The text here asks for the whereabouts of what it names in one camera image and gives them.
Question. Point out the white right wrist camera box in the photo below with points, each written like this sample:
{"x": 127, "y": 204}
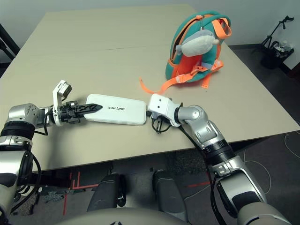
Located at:
{"x": 161, "y": 104}

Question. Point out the grey left robot leg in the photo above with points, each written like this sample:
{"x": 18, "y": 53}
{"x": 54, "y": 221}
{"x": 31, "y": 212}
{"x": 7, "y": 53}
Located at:
{"x": 105, "y": 192}

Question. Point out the black tripod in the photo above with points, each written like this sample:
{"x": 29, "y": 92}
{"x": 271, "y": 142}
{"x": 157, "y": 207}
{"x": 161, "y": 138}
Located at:
{"x": 287, "y": 18}

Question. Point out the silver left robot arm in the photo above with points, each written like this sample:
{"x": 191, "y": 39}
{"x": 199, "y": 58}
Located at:
{"x": 21, "y": 114}

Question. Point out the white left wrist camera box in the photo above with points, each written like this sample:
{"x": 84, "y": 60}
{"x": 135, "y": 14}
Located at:
{"x": 62, "y": 89}

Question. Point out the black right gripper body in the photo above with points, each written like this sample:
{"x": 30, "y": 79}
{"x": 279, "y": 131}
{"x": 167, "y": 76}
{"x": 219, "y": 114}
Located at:
{"x": 157, "y": 120}

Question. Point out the grey right robot leg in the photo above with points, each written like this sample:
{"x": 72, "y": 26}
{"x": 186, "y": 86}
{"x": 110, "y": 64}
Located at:
{"x": 168, "y": 194}

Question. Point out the red floor tape lines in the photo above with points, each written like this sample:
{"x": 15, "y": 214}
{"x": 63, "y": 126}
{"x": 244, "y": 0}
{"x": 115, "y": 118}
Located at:
{"x": 84, "y": 186}

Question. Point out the grey robot leg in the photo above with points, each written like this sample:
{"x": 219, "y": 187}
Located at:
{"x": 105, "y": 192}
{"x": 168, "y": 194}

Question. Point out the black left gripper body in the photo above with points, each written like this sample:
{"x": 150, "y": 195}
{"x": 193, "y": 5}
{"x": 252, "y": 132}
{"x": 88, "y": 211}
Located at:
{"x": 68, "y": 113}

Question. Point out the white caster wheel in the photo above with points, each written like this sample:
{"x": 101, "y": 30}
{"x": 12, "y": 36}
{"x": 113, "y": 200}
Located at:
{"x": 24, "y": 191}

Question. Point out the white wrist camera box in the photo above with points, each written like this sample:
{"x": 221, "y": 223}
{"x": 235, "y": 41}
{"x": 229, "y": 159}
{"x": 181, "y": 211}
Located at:
{"x": 161, "y": 104}
{"x": 62, "y": 89}

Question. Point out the grey robot torso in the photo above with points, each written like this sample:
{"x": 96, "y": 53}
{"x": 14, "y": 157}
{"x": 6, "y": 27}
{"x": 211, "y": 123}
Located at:
{"x": 129, "y": 218}

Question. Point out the black trash bin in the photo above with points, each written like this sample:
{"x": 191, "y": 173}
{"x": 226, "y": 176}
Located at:
{"x": 273, "y": 58}

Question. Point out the teal and orange backpack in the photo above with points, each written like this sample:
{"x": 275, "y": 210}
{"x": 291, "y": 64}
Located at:
{"x": 180, "y": 68}

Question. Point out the white Unitree box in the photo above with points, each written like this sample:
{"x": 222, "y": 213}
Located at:
{"x": 126, "y": 114}

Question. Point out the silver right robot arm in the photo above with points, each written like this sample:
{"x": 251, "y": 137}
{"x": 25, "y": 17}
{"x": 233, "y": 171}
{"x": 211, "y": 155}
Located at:
{"x": 204, "y": 131}

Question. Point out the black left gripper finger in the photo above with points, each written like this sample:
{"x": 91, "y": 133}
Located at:
{"x": 90, "y": 109}

